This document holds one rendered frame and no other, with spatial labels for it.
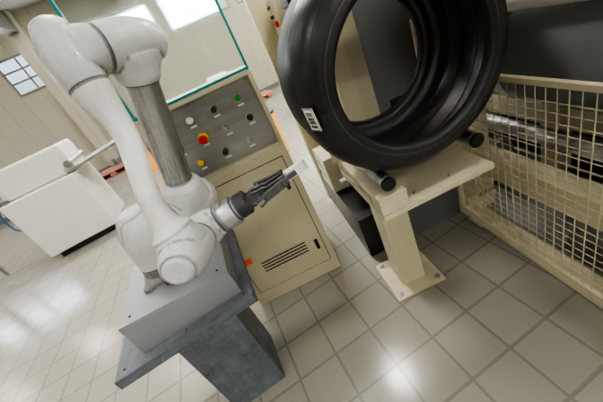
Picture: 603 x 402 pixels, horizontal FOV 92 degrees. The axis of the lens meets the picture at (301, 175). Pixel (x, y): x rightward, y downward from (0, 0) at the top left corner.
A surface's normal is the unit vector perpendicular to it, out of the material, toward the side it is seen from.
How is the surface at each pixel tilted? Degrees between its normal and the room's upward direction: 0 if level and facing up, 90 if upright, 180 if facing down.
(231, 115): 90
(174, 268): 85
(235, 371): 90
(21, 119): 90
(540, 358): 0
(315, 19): 60
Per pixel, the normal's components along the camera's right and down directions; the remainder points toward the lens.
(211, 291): 0.37, 0.31
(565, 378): -0.37, -0.81
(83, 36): 0.55, -0.21
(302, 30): -0.55, 0.17
